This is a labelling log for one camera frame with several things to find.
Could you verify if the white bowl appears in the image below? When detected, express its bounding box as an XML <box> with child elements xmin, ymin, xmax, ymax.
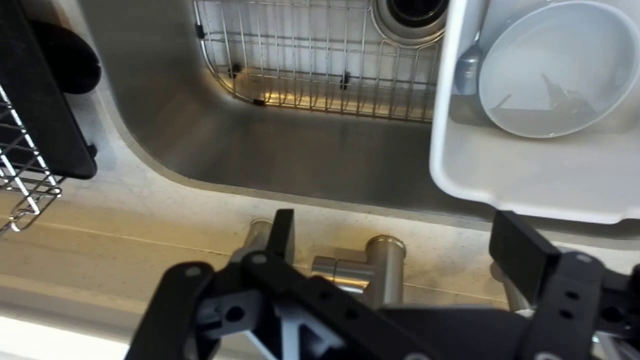
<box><xmin>477</xmin><ymin>0</ymin><xmax>638</xmax><ymax>139</ymax></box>

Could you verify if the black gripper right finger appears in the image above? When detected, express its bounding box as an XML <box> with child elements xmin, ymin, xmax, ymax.
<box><xmin>488</xmin><ymin>213</ymin><xmax>640</xmax><ymax>360</ymax></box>

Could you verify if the metal spoon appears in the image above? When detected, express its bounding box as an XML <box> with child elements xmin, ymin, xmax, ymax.
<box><xmin>454</xmin><ymin>0</ymin><xmax>490</xmax><ymax>96</ymax></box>

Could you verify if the white wire dish rack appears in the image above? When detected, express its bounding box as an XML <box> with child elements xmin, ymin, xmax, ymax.
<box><xmin>0</xmin><ymin>88</ymin><xmax>63</xmax><ymax>235</ymax></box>

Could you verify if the stainless steel sink basin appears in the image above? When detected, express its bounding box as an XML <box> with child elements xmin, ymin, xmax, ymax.
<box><xmin>77</xmin><ymin>0</ymin><xmax>476</xmax><ymax>215</ymax></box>

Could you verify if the white plastic dish tub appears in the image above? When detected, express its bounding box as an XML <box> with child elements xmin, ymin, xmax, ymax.
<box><xmin>429</xmin><ymin>0</ymin><xmax>640</xmax><ymax>224</ymax></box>

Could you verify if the chrome spring kitchen faucet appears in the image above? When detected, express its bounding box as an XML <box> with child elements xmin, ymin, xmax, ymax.
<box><xmin>232</xmin><ymin>223</ymin><xmax>532</xmax><ymax>317</ymax></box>

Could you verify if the black dish rack tray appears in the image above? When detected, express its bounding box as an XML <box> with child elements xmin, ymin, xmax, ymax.
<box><xmin>0</xmin><ymin>0</ymin><xmax>97</xmax><ymax>180</ymax></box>

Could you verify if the sink drain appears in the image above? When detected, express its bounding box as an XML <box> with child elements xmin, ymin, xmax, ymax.
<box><xmin>369</xmin><ymin>0</ymin><xmax>449</xmax><ymax>48</ymax></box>

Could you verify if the wire sink grid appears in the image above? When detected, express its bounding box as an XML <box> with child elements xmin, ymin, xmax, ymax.
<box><xmin>191</xmin><ymin>0</ymin><xmax>440</xmax><ymax>123</ymax></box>

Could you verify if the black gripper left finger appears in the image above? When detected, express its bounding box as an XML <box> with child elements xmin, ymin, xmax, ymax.
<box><xmin>125</xmin><ymin>209</ymin><xmax>440</xmax><ymax>360</ymax></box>

